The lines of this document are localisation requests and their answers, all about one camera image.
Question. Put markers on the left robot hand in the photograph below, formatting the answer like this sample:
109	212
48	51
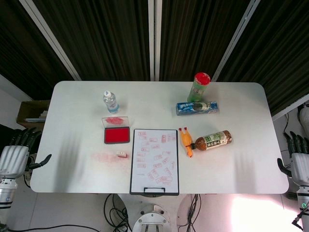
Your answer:
13	160

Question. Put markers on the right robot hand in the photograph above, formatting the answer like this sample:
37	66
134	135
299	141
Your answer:
300	166

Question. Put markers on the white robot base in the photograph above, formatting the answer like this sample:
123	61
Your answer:
150	220

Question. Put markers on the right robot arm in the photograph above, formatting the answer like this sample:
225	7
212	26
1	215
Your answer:
303	198

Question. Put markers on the red ink pad clear lid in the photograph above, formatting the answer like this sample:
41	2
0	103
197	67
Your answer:
116	135

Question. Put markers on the cardboard box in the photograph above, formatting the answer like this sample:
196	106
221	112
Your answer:
30	112

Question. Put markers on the brown tea bottle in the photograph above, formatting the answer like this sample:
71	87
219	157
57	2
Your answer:
212	141

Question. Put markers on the clear water bottle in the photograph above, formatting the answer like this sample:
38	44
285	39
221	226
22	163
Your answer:
112	104

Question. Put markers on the yellow rubber chicken toy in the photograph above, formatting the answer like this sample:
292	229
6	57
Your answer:
186	142

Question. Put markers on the black clipboard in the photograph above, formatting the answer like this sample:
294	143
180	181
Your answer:
130	169

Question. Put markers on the blue cookie box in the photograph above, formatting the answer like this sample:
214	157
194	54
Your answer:
188	108

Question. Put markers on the green chip can red lid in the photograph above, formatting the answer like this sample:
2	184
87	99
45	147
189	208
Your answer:
197	90

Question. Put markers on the white paper with red stamps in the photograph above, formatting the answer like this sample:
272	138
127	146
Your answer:
154	145

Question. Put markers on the white partition post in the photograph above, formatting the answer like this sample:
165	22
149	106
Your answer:
154	39
235	39
51	39

